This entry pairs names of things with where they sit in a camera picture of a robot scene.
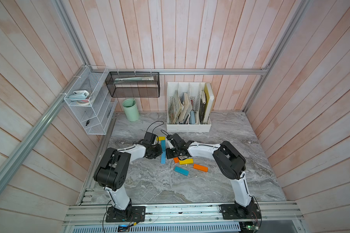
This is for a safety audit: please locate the light blue wooden block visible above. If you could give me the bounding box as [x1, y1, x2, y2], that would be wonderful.
[161, 151, 166, 164]

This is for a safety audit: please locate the teal wooden block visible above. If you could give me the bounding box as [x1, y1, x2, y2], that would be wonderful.
[174, 167, 189, 176]
[161, 140, 166, 151]

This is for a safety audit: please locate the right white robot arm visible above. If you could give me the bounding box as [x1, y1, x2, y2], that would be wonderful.
[166, 134, 254, 209]

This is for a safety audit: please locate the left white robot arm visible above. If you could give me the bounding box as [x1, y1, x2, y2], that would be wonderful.
[93, 132, 162, 211]

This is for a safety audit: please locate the long yellow wooden block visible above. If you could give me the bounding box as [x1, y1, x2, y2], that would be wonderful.
[179, 159, 193, 165]

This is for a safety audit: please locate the illustrated Chinese history book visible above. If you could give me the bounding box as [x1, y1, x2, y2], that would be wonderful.
[168, 90, 183, 124]

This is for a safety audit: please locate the white plastic file organizer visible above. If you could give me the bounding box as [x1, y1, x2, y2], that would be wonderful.
[167, 82, 212, 133]

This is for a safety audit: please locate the mint green plastic cup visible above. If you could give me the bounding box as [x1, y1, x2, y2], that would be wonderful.
[122, 98, 140, 122]

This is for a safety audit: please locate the cream hardcover book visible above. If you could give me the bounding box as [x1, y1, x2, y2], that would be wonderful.
[203, 83, 215, 124]

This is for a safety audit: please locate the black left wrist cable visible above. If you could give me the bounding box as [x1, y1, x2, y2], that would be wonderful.
[145, 120, 165, 135]

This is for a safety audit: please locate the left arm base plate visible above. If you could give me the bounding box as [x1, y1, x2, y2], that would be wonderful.
[106, 205, 146, 223]

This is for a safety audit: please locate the black wire mesh basket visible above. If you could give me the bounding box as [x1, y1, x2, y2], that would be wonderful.
[105, 71, 160, 98]

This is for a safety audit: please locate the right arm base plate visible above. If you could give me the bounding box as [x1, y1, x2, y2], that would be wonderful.
[219, 203, 262, 220]

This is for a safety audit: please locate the white wire shelf rack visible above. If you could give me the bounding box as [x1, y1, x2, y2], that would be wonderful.
[64, 66, 117, 135]

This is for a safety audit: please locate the aluminium front rail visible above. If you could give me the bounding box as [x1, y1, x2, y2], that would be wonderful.
[63, 201, 304, 226]

